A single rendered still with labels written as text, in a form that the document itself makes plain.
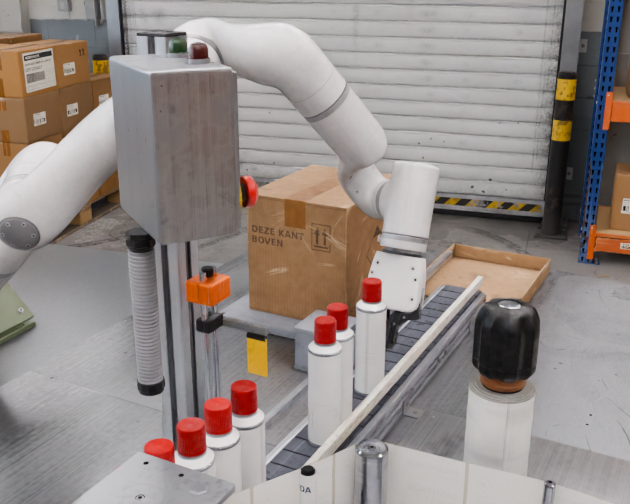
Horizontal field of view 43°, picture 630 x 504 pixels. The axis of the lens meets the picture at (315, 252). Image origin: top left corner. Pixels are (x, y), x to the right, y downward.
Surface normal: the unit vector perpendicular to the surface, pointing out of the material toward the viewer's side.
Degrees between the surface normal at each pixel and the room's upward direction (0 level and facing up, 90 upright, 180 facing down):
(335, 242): 90
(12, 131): 91
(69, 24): 90
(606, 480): 0
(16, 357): 0
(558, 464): 0
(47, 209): 95
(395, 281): 70
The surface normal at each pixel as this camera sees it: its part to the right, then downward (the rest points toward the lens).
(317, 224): -0.47, 0.29
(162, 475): 0.00, -0.94
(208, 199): 0.46, 0.30
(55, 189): 0.18, 0.29
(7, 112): -0.24, 0.31
